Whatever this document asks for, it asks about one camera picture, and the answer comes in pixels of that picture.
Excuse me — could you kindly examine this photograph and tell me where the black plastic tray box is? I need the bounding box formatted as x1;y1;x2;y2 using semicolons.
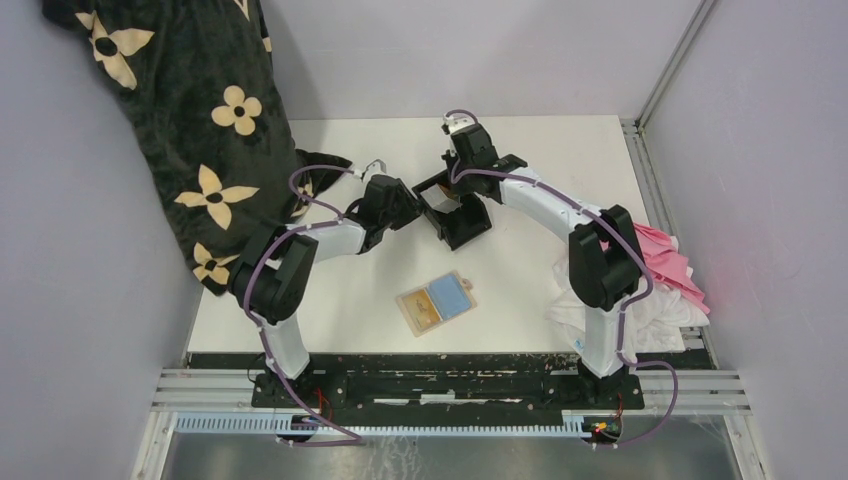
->
412;170;492;251

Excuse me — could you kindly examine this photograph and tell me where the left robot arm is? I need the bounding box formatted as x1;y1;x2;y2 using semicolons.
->
227;174;422;407

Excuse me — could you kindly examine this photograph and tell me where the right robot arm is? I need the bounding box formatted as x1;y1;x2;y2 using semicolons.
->
442;116;646;408

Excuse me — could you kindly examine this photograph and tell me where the stack of credit cards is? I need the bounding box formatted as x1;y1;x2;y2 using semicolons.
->
421;184;461;214

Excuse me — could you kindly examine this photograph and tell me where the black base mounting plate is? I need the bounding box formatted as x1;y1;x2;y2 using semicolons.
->
251;353;645;427

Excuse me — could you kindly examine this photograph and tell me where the black floral blanket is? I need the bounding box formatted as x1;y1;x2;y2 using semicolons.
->
41;1;351;295

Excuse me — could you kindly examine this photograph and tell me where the pink cloth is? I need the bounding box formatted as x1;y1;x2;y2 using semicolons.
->
634;223;710;314

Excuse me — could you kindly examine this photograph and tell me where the white cloth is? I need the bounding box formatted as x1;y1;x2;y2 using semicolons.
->
545;256;709;359

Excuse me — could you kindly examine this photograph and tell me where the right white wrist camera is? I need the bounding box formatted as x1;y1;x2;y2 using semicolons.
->
442;113;478;136

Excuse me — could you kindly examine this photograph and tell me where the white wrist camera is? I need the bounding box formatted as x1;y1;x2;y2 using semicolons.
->
442;113;478;136
353;159;387;183

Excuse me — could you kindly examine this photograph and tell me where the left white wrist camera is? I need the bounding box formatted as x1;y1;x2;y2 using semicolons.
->
353;159;387;183

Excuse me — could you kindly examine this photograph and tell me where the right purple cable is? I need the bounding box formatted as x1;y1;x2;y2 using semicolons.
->
443;109;681;449

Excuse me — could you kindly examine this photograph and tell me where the aluminium frame rail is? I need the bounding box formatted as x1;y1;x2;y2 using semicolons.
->
620;0;719;235

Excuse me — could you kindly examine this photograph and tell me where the white slotted cable duct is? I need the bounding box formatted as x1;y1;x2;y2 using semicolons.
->
173;411;587;439

